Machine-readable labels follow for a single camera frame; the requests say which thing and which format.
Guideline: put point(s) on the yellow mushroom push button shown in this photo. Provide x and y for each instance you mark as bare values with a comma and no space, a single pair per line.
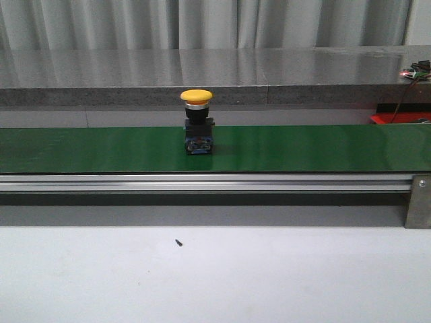
198,126

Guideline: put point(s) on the grey stone counter slab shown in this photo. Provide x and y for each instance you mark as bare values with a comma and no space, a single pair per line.
322,75

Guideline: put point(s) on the red plastic tray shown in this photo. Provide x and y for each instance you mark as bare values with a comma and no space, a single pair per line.
400,118

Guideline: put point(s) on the green conveyor belt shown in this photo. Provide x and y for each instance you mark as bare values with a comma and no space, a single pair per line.
330,148

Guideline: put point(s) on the small green circuit board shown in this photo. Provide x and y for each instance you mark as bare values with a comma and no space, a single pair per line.
419,70

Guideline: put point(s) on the grey pleated curtain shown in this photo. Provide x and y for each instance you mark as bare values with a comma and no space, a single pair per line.
64,25

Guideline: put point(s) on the aluminium conveyor side rail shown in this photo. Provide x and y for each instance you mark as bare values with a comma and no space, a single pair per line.
205,182

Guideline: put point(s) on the steel conveyor support bracket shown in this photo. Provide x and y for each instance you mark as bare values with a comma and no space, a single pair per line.
419,213

